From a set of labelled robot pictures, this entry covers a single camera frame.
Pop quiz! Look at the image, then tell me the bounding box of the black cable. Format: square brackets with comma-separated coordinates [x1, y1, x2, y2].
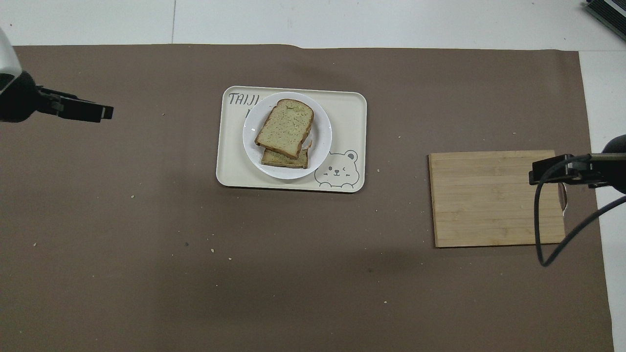
[534, 154, 626, 267]

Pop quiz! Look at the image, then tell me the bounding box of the black stand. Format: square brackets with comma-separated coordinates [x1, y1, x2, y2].
[583, 0, 626, 28]

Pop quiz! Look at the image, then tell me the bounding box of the cream tray with bear print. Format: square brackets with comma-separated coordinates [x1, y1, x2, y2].
[216, 86, 367, 194]

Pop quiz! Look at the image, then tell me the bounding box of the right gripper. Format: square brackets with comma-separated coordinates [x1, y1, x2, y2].
[585, 134, 626, 195]

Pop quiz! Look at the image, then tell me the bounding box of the white round plate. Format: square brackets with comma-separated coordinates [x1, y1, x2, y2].
[243, 91, 333, 180]

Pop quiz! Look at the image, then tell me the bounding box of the bread slice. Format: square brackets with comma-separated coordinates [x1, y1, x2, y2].
[254, 99, 314, 159]
[261, 141, 313, 170]

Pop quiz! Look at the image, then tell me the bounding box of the wooden cutting board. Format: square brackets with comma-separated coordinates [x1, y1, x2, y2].
[428, 150, 568, 248]

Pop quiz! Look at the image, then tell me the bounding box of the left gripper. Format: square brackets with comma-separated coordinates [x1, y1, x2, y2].
[0, 71, 55, 123]

